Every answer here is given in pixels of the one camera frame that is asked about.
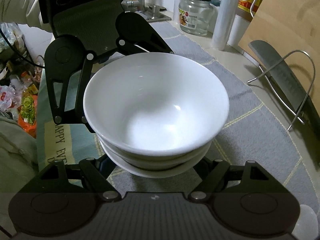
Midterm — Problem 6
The small white bowl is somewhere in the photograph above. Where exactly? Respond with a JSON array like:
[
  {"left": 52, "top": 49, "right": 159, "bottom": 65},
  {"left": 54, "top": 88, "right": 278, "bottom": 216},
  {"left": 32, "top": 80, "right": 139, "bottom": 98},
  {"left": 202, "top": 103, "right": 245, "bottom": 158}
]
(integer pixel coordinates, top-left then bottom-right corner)
[{"left": 99, "top": 141, "right": 203, "bottom": 179}]

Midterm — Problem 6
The white floral bowl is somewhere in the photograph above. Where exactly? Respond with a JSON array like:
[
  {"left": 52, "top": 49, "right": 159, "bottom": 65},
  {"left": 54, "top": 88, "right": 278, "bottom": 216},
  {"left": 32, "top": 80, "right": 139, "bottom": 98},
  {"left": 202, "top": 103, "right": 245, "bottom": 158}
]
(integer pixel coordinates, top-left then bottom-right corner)
[{"left": 97, "top": 135, "right": 212, "bottom": 170}]

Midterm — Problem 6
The plain white bowl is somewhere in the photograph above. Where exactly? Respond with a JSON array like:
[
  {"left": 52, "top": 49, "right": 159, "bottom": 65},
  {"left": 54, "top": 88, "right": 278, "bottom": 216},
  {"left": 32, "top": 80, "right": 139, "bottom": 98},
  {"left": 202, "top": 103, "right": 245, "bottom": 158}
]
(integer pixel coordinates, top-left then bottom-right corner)
[{"left": 83, "top": 53, "right": 229, "bottom": 156}]

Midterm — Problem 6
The metal sink faucet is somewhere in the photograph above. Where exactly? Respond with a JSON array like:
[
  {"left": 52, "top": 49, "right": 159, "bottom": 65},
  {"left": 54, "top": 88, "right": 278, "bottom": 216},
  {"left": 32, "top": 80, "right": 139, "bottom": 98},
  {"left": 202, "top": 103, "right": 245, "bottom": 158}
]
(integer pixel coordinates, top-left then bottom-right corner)
[{"left": 121, "top": 0, "right": 173, "bottom": 23}]

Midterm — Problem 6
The glass jar green lid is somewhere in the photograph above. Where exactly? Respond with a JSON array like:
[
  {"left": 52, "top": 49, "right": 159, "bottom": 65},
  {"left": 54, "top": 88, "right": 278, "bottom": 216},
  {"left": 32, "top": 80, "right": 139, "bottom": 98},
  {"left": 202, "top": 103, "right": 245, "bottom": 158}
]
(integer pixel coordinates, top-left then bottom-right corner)
[{"left": 178, "top": 0, "right": 214, "bottom": 36}]

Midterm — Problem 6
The white paper roll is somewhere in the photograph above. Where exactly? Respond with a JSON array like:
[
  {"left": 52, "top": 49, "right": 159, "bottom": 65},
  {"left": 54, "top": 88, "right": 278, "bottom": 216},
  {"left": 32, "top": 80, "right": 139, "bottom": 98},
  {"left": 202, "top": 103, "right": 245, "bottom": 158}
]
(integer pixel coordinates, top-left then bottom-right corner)
[{"left": 212, "top": 0, "right": 239, "bottom": 50}]

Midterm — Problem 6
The bamboo cutting board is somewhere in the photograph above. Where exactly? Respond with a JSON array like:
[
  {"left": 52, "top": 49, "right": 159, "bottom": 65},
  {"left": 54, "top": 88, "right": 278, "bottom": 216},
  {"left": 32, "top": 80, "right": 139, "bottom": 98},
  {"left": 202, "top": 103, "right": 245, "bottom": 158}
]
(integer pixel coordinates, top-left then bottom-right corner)
[{"left": 239, "top": 0, "right": 319, "bottom": 109}]

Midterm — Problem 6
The metal wire rack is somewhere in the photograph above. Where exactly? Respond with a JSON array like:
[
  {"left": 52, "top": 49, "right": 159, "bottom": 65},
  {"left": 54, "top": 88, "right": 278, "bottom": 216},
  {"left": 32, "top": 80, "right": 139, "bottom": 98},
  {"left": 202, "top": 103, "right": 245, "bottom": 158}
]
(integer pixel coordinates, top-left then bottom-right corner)
[{"left": 247, "top": 49, "right": 316, "bottom": 131}]

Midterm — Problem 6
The black handled cleaver knife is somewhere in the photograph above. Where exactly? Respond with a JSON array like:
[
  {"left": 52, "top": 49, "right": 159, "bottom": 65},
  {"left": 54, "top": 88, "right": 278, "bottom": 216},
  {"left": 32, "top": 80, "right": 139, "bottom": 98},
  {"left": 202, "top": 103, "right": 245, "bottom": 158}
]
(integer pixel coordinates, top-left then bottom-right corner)
[{"left": 247, "top": 40, "right": 319, "bottom": 138}]

